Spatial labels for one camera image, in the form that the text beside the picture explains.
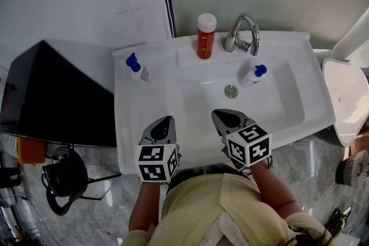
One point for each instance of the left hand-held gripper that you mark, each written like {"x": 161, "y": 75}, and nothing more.
{"x": 157, "y": 152}

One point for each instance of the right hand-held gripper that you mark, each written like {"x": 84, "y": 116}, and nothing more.
{"x": 245, "y": 141}

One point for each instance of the white bottle with blue cap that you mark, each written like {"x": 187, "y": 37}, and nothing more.
{"x": 139, "y": 70}
{"x": 250, "y": 77}

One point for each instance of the person's right forearm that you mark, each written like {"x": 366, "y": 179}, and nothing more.
{"x": 274, "y": 190}

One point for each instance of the person's left forearm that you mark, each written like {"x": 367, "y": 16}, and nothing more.
{"x": 144, "y": 204}

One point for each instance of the chrome sink drain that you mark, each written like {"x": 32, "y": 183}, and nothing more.
{"x": 231, "y": 91}

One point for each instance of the white sink counter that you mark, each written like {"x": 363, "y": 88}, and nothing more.
{"x": 314, "y": 89}

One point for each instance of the person's yellow knit top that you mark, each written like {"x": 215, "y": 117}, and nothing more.
{"x": 199, "y": 210}

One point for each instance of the black chair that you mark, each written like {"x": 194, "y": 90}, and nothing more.
{"x": 64, "y": 178}

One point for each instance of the chrome faucet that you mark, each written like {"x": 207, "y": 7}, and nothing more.
{"x": 255, "y": 34}

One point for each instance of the orange bottle with white cap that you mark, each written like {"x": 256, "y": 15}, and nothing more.
{"x": 206, "y": 40}

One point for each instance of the white ceramic toilet bowl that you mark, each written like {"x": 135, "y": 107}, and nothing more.
{"x": 344, "y": 95}

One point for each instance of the striped fabric bag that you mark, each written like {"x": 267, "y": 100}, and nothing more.
{"x": 354, "y": 170}

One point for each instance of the black cabinet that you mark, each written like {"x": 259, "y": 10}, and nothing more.
{"x": 57, "y": 95}

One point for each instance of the orange box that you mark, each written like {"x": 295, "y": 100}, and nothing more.
{"x": 30, "y": 151}

